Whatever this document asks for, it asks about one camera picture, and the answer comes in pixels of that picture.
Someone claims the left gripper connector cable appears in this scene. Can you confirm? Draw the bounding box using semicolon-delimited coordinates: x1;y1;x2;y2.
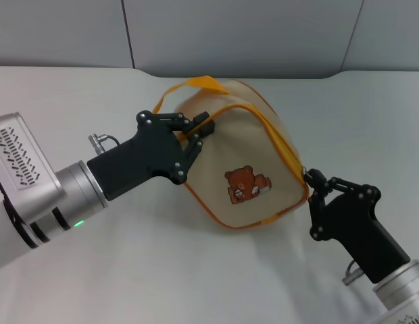
87;133;121;156

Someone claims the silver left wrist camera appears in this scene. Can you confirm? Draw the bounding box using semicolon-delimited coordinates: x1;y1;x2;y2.
0;112;65;225

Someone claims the right gripper connector cable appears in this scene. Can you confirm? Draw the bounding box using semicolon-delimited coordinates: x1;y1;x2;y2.
341;259;369;288

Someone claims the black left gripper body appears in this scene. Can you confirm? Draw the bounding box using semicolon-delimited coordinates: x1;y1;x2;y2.
87;111;189;200

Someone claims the gripper connector cable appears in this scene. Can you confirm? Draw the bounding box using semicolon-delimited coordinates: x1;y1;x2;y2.
341;259;369;288
87;133;121;156

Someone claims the beige bear print food bag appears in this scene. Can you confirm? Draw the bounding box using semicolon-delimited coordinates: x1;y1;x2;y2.
151;76;312;230

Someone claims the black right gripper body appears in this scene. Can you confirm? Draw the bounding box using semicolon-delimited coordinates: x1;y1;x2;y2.
310;185;410;284

